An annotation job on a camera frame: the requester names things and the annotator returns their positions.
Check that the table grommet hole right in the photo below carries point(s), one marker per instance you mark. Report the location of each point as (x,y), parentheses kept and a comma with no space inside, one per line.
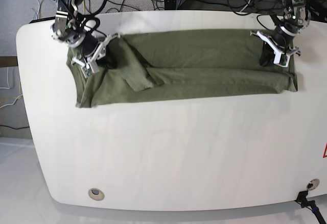
(313,184)

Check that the olive green T-shirt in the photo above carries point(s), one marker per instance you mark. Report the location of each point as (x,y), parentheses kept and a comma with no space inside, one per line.
(183,65)

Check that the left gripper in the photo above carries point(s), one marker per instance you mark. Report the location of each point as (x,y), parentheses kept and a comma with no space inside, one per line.
(280,41)

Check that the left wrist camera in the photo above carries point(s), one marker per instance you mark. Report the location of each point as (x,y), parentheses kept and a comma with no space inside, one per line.
(281,60)

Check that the black table leg base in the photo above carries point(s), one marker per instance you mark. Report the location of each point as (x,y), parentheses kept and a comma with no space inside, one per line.
(173,4)

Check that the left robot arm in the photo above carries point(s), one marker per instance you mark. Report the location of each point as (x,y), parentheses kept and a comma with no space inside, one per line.
(295,16)

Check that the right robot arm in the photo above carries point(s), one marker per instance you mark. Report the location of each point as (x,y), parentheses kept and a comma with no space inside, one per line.
(70,24)

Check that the red warning sticker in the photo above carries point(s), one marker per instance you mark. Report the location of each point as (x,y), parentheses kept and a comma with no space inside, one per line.
(325,152)

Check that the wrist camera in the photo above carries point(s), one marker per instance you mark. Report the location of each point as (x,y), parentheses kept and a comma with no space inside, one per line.
(281,60)
(90,69)

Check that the table grommet hole left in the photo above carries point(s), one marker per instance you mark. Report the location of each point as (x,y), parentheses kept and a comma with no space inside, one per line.
(96,194)

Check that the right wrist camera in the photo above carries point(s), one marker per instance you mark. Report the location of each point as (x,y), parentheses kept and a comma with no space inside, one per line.
(90,69)

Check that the table grommet hole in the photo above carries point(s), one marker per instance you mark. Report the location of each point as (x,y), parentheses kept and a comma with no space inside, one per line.
(313,184)
(96,194)

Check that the black clamp with cable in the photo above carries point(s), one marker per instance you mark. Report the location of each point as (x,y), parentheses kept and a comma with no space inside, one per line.
(311,205)

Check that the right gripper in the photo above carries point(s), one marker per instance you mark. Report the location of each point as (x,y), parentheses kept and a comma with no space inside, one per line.
(89,49)

